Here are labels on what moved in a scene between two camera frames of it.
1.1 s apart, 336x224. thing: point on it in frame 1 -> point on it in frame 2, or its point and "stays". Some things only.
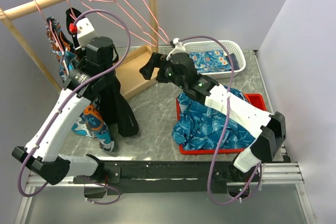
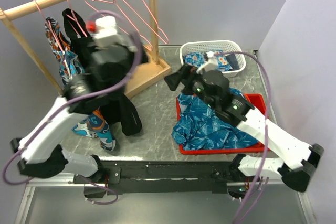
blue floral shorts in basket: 210,61 stays
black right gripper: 157,60 -> 174,80
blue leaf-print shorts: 198,126 stays
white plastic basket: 209,45 stays
